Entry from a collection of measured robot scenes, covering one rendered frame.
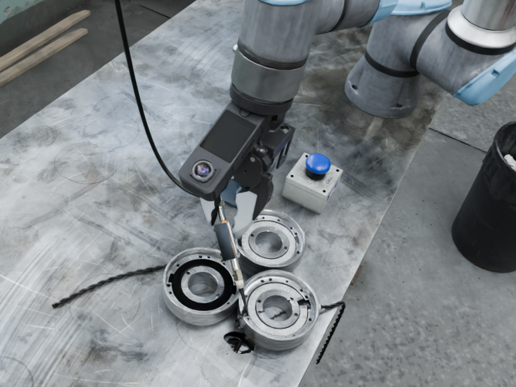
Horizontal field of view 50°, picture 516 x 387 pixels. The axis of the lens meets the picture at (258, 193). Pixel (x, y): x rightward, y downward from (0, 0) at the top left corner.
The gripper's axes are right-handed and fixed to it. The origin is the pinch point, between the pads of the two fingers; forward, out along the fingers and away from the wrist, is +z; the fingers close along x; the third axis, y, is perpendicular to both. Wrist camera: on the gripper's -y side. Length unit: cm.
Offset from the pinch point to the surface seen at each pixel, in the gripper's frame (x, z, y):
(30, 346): 12.7, 12.9, -20.8
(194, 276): 1.1, 8.2, -2.8
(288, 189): -2.0, 5.1, 19.3
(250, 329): -9.4, 7.1, -6.5
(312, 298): -14.1, 5.9, 2.0
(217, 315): -4.9, 7.6, -6.9
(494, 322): -61, 77, 95
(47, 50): 140, 74, 116
